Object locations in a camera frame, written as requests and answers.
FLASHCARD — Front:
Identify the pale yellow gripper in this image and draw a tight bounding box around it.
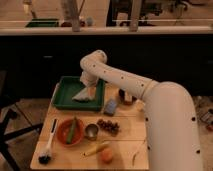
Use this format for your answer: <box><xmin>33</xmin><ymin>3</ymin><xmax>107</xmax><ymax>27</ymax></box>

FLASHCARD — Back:
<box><xmin>80</xmin><ymin>71</ymin><xmax>98</xmax><ymax>100</ymax></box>

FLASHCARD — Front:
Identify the white towel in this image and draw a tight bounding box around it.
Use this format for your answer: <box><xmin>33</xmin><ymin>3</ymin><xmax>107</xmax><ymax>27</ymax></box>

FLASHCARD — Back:
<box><xmin>72</xmin><ymin>88</ymin><xmax>89</xmax><ymax>101</ymax></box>

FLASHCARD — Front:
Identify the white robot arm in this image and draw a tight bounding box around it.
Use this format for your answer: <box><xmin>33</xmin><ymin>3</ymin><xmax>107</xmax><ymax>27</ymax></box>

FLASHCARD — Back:
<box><xmin>80</xmin><ymin>50</ymin><xmax>203</xmax><ymax>171</ymax></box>

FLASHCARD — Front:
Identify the metal cup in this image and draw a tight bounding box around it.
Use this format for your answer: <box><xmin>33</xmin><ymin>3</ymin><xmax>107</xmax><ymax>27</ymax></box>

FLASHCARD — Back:
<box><xmin>85</xmin><ymin>124</ymin><xmax>99</xmax><ymax>141</ymax></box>

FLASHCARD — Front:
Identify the green plastic tray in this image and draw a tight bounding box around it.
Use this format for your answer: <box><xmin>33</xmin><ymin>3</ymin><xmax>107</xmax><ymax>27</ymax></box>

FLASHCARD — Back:
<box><xmin>52</xmin><ymin>76</ymin><xmax>105</xmax><ymax>111</ymax></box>

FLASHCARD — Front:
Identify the blue sponge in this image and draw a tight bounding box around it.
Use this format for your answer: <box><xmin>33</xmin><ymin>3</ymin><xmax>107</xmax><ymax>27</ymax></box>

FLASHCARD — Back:
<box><xmin>104</xmin><ymin>99</ymin><xmax>118</xmax><ymax>116</ymax></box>

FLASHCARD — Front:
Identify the black bowl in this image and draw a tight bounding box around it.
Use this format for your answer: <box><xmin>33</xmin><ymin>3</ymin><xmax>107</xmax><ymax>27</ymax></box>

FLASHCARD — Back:
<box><xmin>119</xmin><ymin>90</ymin><xmax>136</xmax><ymax>105</ymax></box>

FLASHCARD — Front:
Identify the wooden block in bowl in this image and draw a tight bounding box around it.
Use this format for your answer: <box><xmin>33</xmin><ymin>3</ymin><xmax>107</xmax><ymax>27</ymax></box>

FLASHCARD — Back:
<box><xmin>124</xmin><ymin>92</ymin><xmax>132</xmax><ymax>102</ymax></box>

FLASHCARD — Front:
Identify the green cucumber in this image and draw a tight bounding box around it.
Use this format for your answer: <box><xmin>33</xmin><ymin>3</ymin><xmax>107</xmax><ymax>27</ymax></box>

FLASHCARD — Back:
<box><xmin>66</xmin><ymin>117</ymin><xmax>77</xmax><ymax>144</ymax></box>

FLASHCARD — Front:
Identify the bunch of dark grapes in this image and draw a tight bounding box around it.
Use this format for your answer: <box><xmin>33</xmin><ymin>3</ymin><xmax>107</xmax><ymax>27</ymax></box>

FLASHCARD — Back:
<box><xmin>97</xmin><ymin>119</ymin><xmax>119</xmax><ymax>135</ymax></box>

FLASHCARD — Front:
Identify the orange bowl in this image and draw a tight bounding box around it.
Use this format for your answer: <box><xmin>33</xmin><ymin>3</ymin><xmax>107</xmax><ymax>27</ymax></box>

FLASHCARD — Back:
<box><xmin>56</xmin><ymin>119</ymin><xmax>84</xmax><ymax>147</ymax></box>

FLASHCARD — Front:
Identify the wooden table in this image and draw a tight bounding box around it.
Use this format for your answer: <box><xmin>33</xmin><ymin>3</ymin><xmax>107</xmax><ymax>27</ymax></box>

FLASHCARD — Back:
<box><xmin>29</xmin><ymin>82</ymin><xmax>151</xmax><ymax>171</ymax></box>

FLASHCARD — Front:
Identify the orange fruit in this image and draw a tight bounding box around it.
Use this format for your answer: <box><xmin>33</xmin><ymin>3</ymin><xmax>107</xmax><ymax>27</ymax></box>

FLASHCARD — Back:
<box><xmin>100</xmin><ymin>148</ymin><xmax>114</xmax><ymax>163</ymax></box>

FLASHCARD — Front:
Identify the green bin in background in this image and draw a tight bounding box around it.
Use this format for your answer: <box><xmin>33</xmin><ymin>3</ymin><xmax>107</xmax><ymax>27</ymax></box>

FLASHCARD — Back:
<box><xmin>26</xmin><ymin>18</ymin><xmax>59</xmax><ymax>28</ymax></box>

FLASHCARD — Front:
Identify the black office chair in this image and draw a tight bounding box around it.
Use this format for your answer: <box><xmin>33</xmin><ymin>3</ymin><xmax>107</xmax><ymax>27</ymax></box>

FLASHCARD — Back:
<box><xmin>0</xmin><ymin>70</ymin><xmax>43</xmax><ymax>171</ymax></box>

